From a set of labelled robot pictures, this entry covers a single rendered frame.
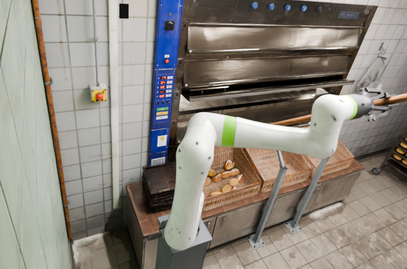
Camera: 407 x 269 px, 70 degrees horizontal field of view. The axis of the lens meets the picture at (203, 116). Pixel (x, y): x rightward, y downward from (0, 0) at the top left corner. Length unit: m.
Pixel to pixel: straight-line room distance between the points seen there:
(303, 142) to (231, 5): 1.33
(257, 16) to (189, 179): 1.60
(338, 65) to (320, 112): 2.17
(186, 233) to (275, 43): 1.73
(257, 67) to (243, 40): 0.32
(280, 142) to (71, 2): 1.32
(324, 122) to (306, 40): 1.72
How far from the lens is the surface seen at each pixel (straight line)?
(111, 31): 1.87
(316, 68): 2.97
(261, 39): 2.39
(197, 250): 1.55
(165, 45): 1.98
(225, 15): 2.16
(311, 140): 1.08
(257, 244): 3.08
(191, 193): 1.03
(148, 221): 2.32
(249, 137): 1.05
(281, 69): 2.67
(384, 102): 1.37
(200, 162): 0.92
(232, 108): 2.55
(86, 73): 1.96
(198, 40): 2.10
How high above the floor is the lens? 2.41
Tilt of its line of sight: 31 degrees down
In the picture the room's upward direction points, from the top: 10 degrees clockwise
